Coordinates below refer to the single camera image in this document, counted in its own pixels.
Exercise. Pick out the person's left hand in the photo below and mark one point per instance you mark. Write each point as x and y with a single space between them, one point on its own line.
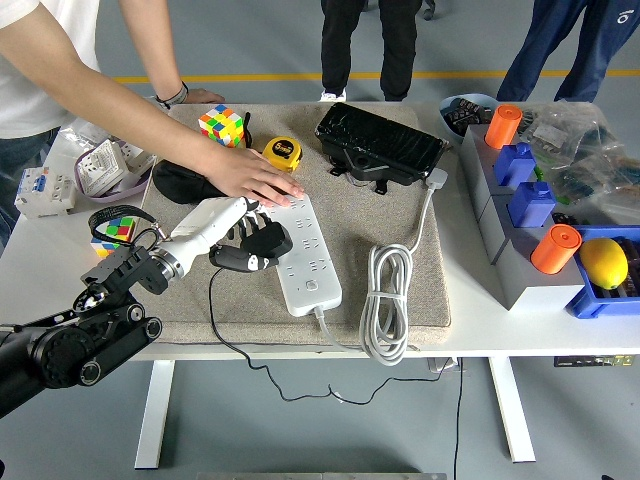
250 172

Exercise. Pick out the person's right hand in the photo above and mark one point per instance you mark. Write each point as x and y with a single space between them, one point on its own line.
205 96

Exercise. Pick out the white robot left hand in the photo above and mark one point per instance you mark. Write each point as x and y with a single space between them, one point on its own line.
205 225

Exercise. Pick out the black plug adapter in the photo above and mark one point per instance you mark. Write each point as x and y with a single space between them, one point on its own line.
270 240

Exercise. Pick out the white power strip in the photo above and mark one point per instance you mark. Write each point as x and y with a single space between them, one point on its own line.
320 260

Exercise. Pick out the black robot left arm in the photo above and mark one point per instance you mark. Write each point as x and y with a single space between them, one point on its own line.
65 350

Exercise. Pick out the colourful puzzle cube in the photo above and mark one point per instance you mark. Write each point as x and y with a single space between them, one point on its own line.
222 125
117 230

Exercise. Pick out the yellow tape measure black label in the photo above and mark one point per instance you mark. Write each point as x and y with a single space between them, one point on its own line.
282 150

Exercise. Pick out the black cloth pouch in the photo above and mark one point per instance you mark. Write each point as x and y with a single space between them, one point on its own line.
175 180

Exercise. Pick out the purple bowl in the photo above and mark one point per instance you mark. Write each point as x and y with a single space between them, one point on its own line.
120 192

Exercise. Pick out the white socket module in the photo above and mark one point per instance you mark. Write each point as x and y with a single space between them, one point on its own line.
100 167
135 155

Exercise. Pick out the black table control panel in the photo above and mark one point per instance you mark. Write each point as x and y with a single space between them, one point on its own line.
590 362

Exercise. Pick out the white table leg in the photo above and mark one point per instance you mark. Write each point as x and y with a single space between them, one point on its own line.
155 415
512 410

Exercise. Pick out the grey-brown mat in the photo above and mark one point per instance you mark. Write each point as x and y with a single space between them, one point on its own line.
350 240

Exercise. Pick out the clear bag of screws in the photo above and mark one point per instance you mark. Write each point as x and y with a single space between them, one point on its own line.
85 134

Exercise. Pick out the black wrapped device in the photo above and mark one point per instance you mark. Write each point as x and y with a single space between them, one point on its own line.
380 135

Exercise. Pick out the person in black trousers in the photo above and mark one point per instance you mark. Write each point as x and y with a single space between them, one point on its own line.
340 40

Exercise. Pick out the white circuit breaker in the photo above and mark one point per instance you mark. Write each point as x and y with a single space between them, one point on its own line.
45 192

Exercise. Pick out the blue plastic bin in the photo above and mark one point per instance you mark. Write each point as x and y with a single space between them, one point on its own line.
585 300

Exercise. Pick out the blue bowl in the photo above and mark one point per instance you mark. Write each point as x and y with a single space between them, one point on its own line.
443 116

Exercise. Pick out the grey block holder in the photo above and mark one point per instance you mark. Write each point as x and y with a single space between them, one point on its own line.
530 290

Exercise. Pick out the yellow lemon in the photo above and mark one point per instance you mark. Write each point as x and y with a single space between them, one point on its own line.
604 262

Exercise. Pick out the black chip components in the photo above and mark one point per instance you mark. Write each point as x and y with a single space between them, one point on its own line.
465 114

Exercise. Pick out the orange cylinder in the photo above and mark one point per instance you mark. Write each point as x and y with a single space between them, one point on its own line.
555 250
504 127

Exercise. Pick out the black chair caster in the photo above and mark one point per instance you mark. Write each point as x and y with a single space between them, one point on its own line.
429 10

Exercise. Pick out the blue block with knob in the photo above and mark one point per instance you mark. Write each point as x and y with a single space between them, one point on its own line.
515 167
532 205

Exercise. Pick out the green plastic piece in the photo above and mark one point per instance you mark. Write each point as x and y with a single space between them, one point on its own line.
563 200
539 173

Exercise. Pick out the person in blue trousers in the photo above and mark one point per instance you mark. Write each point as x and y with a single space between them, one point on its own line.
540 40

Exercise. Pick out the clear bags of components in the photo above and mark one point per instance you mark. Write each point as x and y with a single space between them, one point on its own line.
590 150

